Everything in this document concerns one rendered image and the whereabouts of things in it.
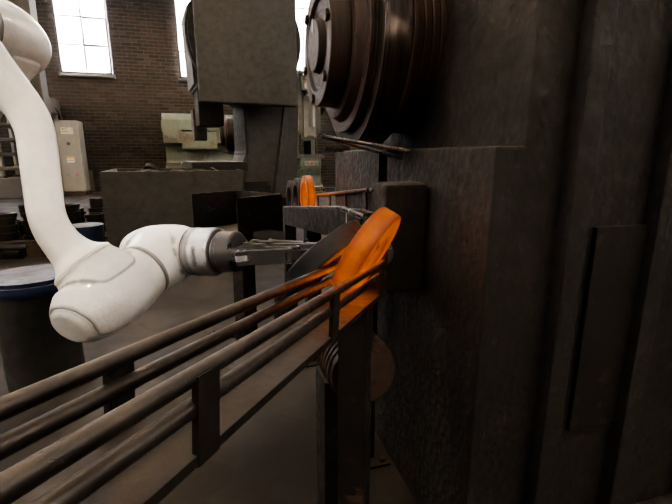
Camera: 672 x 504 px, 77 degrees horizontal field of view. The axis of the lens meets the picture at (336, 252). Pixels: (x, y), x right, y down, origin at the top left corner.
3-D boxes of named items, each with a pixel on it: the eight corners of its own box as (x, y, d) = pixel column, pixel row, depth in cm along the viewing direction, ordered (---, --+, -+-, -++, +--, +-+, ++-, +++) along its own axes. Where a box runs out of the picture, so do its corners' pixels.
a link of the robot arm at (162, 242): (217, 262, 87) (179, 298, 76) (157, 261, 92) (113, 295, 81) (201, 214, 82) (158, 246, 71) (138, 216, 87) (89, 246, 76)
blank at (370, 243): (348, 306, 74) (333, 295, 74) (397, 238, 78) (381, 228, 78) (347, 283, 59) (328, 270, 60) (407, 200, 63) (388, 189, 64)
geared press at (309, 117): (317, 188, 1122) (316, 71, 1057) (340, 195, 919) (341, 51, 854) (274, 189, 1091) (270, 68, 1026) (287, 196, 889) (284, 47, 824)
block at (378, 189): (411, 281, 102) (415, 180, 96) (427, 291, 94) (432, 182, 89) (369, 285, 99) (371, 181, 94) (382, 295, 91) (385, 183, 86)
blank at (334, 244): (324, 279, 81) (313, 265, 82) (381, 227, 74) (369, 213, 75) (280, 304, 67) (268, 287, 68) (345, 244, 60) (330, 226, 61)
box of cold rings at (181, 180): (236, 242, 426) (232, 162, 408) (249, 261, 349) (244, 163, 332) (123, 249, 392) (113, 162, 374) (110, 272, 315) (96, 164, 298)
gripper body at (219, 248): (235, 265, 83) (278, 266, 80) (209, 277, 75) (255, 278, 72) (231, 228, 81) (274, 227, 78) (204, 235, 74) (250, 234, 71)
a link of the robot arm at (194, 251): (182, 281, 77) (210, 281, 75) (175, 231, 75) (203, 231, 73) (212, 269, 85) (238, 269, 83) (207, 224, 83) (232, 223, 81)
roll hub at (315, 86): (321, 112, 120) (320, 3, 114) (351, 100, 94) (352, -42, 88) (302, 112, 119) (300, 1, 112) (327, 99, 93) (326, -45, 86)
